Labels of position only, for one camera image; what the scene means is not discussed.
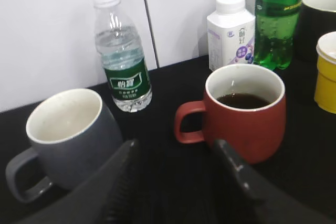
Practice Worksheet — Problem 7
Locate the yellow paper cup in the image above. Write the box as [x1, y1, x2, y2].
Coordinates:
[314, 31, 335, 114]

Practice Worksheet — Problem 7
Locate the black ceramic mug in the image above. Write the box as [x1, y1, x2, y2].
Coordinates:
[293, 0, 335, 63]

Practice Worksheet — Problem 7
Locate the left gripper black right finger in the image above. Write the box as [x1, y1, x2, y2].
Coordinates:
[213, 139, 265, 223]

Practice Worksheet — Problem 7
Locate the red ceramic mug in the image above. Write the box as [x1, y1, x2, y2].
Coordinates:
[174, 64, 286, 164]

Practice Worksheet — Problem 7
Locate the clear water bottle green label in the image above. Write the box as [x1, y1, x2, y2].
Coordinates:
[93, 0, 152, 113]

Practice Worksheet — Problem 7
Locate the grey ceramic mug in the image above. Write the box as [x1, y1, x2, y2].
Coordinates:
[5, 88, 123, 203]

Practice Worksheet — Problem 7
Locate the green sprite bottle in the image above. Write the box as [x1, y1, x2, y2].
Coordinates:
[254, 0, 302, 70]

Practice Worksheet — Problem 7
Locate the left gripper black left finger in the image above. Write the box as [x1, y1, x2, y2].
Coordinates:
[102, 139, 140, 223]

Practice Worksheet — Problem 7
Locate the white yogurt carton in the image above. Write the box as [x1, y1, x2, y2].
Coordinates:
[207, 0, 256, 71]

